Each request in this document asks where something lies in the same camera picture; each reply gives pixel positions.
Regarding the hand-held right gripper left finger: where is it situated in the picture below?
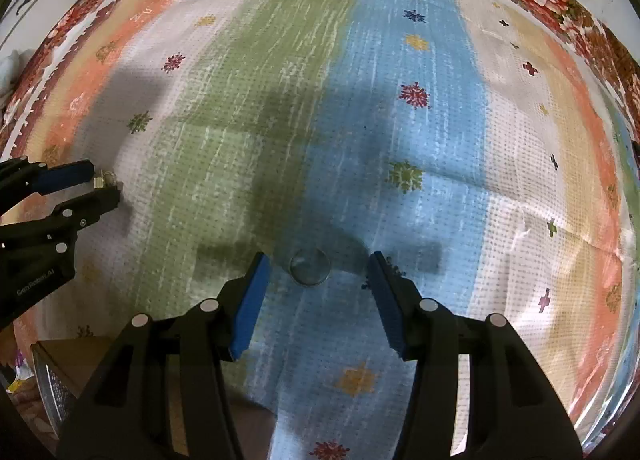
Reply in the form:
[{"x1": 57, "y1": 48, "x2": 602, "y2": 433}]
[{"x1": 56, "y1": 251, "x2": 272, "y2": 460}]

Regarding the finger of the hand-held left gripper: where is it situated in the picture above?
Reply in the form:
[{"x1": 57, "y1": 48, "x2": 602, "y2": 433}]
[
  {"x1": 0, "y1": 186, "x2": 122, "y2": 243},
  {"x1": 0, "y1": 156, "x2": 96, "y2": 195}
]

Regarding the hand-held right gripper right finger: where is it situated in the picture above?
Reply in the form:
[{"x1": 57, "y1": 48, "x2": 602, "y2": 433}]
[{"x1": 366, "y1": 250, "x2": 584, "y2": 460}]

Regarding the clear bangle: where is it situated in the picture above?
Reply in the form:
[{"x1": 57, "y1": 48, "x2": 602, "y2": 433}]
[{"x1": 289, "y1": 247, "x2": 332, "y2": 287}]

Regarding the copper metal tin box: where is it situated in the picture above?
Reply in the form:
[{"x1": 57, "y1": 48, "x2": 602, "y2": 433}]
[{"x1": 31, "y1": 336, "x2": 117, "y2": 441}]

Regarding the grey cloth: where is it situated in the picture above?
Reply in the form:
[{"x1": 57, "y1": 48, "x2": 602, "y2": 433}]
[{"x1": 0, "y1": 47, "x2": 27, "y2": 102}]

